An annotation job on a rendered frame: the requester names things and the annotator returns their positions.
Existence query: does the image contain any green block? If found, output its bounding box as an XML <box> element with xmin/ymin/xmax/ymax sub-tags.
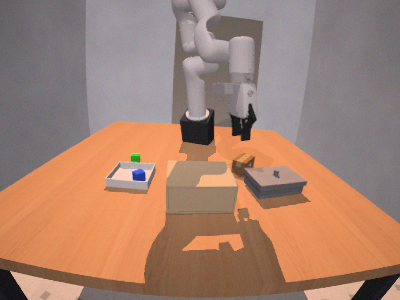
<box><xmin>130</xmin><ymin>153</ymin><xmax>140</xmax><ymax>163</ymax></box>

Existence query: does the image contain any brown cardboard box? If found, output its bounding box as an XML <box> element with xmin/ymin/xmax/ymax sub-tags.
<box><xmin>231</xmin><ymin>153</ymin><xmax>255</xmax><ymax>176</ymax></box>

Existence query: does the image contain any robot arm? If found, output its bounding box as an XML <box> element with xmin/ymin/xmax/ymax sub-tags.
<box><xmin>171</xmin><ymin>0</ymin><xmax>255</xmax><ymax>121</ymax></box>

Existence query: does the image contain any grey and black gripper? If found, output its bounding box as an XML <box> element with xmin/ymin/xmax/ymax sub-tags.
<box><xmin>229</xmin><ymin>83</ymin><xmax>257</xmax><ymax>141</ymax></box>

